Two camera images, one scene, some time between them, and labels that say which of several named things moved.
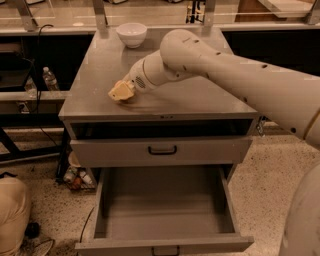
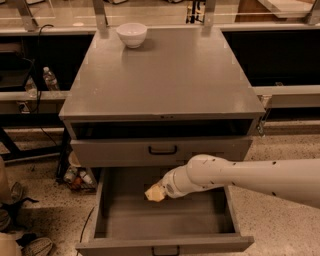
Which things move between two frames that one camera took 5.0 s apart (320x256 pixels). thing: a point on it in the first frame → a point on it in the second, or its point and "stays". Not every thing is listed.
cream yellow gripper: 137,77 → 170,185
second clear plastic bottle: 30,88 stays
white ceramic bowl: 131,33 stays
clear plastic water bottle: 49,80 stays
